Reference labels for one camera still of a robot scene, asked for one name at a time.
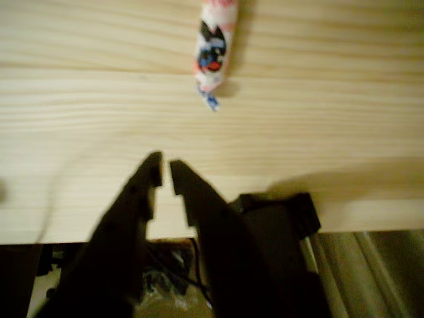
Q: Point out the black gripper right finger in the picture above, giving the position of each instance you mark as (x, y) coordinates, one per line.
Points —
(225, 251)

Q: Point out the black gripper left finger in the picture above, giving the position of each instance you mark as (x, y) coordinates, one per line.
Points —
(112, 251)

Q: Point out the white candy with rabbit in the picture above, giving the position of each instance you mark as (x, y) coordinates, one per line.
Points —
(215, 39)

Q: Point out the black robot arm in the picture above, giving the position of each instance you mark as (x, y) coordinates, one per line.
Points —
(291, 212)

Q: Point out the grey curtain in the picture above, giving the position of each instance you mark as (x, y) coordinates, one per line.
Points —
(371, 278)

